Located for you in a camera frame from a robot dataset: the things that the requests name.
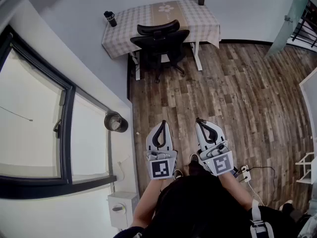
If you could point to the black bottle with white label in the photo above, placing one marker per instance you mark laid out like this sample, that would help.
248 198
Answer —
111 18

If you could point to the person's left shoe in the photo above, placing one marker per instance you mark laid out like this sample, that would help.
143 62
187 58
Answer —
178 174

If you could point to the black framed window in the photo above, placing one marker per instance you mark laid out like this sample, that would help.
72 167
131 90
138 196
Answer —
67 133

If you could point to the round black pot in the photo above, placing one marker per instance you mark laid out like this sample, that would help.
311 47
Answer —
115 124

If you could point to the white power strip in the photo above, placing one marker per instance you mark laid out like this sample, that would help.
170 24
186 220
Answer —
246 175

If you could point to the white cabinet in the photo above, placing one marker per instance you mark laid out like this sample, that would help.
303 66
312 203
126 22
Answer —
312 98

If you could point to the person's shoe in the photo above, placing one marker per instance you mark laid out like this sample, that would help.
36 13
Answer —
178 174
194 158
286 204

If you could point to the thin grey window rod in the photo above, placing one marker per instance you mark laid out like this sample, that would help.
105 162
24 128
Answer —
17 114

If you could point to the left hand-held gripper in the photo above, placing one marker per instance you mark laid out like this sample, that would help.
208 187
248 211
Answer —
161 167

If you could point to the person's right forearm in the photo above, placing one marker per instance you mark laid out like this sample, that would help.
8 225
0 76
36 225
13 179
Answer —
235 190

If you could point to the white shelf rack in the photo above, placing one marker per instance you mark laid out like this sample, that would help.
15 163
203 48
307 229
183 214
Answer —
307 170

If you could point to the black office chair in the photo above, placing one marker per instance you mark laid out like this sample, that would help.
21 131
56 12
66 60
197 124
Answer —
161 38

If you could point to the frosted glass panel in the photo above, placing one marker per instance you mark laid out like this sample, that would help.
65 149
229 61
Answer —
284 28

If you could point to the person's right shoe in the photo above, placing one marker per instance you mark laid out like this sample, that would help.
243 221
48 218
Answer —
194 158

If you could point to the person's black clothing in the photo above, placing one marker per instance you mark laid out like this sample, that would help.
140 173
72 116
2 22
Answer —
198 207

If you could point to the checked beige tablecloth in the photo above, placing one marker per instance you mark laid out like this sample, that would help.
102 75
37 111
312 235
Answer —
123 28

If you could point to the white wall box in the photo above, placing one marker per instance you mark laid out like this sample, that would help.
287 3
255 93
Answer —
123 207

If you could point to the person's left forearm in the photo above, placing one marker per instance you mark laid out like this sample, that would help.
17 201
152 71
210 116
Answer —
143 207

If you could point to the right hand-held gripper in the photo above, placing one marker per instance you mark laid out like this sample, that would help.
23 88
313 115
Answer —
220 163

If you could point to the black metal railing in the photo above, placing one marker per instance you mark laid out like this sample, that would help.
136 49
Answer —
305 26

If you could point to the white desk frame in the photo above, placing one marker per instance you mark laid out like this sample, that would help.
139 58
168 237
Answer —
198 58

